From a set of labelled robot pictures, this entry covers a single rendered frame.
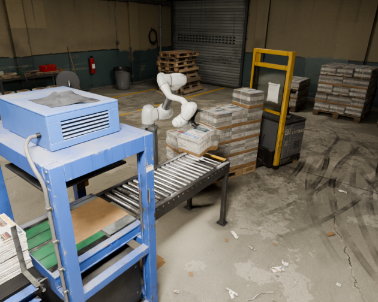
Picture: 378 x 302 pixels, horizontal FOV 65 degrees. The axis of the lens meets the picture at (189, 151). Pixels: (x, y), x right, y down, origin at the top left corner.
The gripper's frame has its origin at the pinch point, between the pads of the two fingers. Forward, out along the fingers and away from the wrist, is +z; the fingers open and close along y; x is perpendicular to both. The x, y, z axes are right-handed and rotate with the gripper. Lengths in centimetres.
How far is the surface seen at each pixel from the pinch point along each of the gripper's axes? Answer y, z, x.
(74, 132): -21, -160, 29
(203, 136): 14.3, -13.3, 14.7
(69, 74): -41, -119, -42
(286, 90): -17, 185, 18
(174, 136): 47, 39, -65
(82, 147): -14, -160, 35
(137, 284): 106, -122, 42
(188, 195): 60, -50, 30
